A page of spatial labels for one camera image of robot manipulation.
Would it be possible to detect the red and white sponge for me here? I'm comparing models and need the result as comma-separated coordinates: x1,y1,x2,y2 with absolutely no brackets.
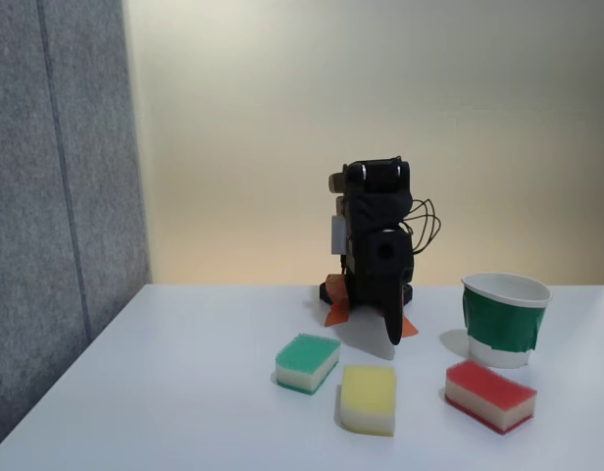
444,359,538,437

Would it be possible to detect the yellow and white sponge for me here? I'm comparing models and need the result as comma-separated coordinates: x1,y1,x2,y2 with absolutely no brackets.
338,364,398,438

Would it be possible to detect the green and white sponge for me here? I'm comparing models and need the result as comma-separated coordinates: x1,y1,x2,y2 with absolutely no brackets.
275,332,342,397

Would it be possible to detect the white cup with green tape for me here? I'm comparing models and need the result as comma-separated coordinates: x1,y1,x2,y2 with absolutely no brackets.
461,272,553,370

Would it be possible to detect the grey felt partition panel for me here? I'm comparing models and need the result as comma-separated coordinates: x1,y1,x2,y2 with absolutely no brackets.
0,0,152,445

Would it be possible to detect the white wall socket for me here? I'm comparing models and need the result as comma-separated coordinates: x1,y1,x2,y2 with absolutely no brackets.
330,213,350,256

